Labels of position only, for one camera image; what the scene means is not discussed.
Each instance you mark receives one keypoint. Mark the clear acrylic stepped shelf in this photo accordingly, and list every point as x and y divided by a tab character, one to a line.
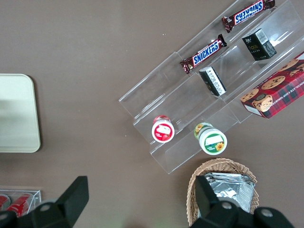
190	104

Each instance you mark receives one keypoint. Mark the red lid yogurt cup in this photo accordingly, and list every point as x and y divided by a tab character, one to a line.
163	130

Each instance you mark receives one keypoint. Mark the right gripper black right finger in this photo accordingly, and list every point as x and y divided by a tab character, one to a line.
213	213

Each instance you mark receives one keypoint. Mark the light tan wicker basket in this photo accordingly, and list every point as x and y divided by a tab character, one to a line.
194	190

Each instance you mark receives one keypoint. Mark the Snickers chocolate bar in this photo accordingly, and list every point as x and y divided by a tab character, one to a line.
204	55
248	14

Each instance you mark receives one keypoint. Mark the small black box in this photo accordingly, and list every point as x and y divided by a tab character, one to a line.
212	81
259	45

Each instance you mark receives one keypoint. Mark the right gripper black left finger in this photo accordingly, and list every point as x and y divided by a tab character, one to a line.
71	204

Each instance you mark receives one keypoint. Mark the stack of foil trays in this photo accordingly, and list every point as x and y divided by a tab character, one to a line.
234	190

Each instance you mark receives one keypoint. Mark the red Coca-Cola bottle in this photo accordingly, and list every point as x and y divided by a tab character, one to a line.
20	204
4	202

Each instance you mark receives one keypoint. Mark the beige rectangular tray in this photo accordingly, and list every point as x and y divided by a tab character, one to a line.
19	114

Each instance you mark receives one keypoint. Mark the red tartan cookie box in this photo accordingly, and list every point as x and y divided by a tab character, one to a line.
278	95

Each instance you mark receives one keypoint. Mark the clear acrylic bottle rack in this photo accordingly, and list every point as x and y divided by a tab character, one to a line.
35	197

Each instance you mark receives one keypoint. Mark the green lid yogurt cup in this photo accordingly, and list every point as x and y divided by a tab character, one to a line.
212	140

